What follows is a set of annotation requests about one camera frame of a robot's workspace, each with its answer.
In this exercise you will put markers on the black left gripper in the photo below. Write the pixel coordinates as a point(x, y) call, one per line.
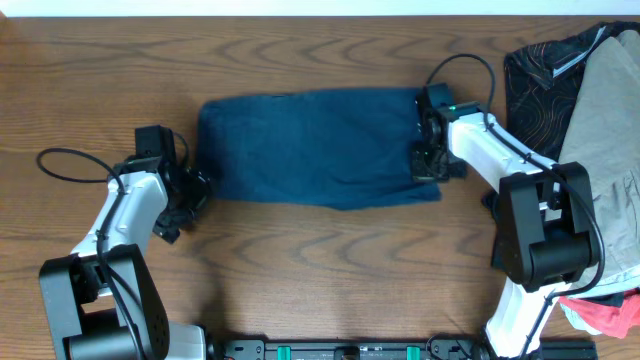
point(201, 185)

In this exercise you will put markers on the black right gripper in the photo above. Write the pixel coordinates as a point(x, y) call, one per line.
point(420, 172)

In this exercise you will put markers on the dark blue denim shorts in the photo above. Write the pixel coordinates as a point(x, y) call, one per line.
point(345, 149)

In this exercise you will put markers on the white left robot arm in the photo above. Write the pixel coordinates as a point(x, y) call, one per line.
point(100, 300)

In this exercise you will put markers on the black patterned garment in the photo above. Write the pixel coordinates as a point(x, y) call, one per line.
point(543, 82)

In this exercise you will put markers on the beige khaki garment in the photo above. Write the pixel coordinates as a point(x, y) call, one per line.
point(603, 136)

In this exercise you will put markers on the red white item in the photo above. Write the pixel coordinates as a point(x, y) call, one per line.
point(612, 315)

